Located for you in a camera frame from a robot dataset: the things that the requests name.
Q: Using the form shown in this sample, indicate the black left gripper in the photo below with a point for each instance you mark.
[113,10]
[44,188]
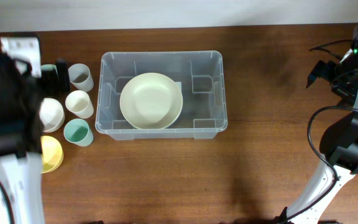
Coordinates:
[50,79]

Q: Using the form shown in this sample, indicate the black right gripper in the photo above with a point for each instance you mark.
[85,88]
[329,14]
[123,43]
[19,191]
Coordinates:
[324,70]

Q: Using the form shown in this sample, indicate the green small bowl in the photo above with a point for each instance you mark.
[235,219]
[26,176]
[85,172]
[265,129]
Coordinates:
[49,68]

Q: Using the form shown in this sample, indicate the white small bowl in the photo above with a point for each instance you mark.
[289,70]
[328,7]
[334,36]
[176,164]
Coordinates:
[51,115]

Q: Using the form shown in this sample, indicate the cream bowl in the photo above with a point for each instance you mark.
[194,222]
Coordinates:
[151,101]

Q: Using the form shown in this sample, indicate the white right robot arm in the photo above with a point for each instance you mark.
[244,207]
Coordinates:
[338,148]

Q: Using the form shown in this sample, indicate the grey cup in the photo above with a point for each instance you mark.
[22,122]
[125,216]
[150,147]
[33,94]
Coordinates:
[80,76]

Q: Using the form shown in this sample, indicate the cream cup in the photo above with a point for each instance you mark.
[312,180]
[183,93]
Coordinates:
[79,103]

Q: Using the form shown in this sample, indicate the green cup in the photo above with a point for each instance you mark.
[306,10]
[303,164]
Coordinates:
[77,131]

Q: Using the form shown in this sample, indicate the yellow small bowl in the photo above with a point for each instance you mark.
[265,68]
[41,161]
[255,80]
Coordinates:
[52,154]

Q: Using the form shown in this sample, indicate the clear plastic storage bin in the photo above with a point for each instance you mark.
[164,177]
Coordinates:
[201,74]

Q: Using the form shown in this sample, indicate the white label in bin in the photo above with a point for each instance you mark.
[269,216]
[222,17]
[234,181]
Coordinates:
[179,85]

